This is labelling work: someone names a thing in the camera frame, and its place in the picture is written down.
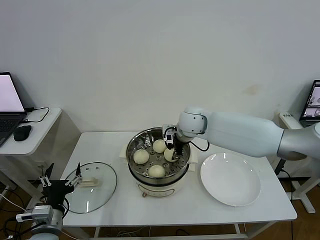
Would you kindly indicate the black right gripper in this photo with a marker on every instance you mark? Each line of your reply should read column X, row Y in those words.
column 178, row 146

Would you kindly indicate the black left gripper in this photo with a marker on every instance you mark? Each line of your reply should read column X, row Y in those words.
column 57, row 191

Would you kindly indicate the white steamed baozi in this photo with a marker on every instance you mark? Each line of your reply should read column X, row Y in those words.
column 141, row 157
column 160, row 146
column 169, row 155
column 156, row 170

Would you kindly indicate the round glass pot lid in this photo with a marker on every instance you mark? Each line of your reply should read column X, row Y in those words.
column 100, row 197

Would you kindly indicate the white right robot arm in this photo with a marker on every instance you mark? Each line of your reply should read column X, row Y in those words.
column 237, row 132

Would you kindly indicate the perforated steel steamer basket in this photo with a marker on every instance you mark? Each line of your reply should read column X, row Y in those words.
column 131, row 150

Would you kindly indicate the cream electric cooker base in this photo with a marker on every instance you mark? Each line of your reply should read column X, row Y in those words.
column 157, row 190

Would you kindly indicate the white side table with mouse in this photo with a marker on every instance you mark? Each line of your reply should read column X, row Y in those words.
column 37, row 135

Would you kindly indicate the white main table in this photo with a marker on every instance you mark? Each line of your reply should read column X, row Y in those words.
column 175, row 212

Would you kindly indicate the round white plate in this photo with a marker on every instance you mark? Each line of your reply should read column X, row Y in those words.
column 230, row 180

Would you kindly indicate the black computer mouse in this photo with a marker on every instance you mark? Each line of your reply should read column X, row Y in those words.
column 22, row 132

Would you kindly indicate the laptop with pale pink screen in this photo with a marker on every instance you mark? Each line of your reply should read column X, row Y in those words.
column 7, row 95

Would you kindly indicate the laptop with dark screen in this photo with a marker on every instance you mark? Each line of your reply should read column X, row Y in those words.
column 313, row 105

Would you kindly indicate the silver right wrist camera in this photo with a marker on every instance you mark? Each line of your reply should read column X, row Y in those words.
column 169, row 136

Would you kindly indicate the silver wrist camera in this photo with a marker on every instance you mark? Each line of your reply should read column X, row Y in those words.
column 41, row 213
column 169, row 136

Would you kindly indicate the white wall socket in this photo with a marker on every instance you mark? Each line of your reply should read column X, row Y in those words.
column 41, row 166

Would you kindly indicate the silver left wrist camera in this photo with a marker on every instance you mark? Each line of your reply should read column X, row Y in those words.
column 41, row 213

